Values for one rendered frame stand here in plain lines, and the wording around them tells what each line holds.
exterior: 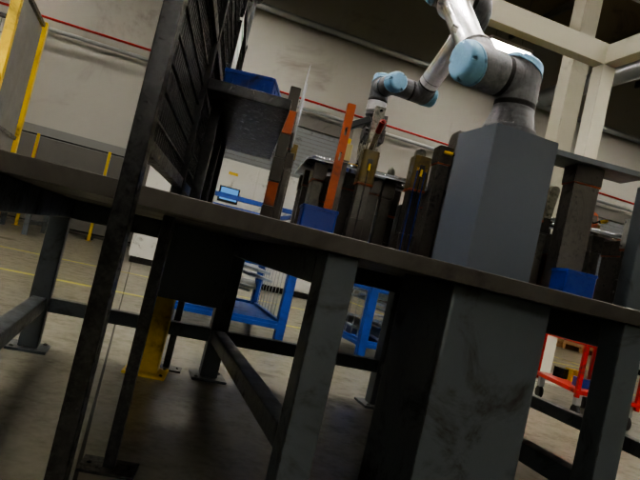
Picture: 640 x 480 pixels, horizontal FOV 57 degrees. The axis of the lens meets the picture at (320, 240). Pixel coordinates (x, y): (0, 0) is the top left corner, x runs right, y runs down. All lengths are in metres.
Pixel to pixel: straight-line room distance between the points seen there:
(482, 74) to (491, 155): 0.23
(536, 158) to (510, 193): 0.13
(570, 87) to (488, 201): 8.63
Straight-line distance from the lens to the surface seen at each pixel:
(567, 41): 6.70
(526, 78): 1.79
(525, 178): 1.70
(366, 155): 2.07
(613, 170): 2.19
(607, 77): 6.92
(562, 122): 10.04
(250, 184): 10.07
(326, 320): 1.36
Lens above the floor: 0.62
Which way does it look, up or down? 2 degrees up
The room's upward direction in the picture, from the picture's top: 13 degrees clockwise
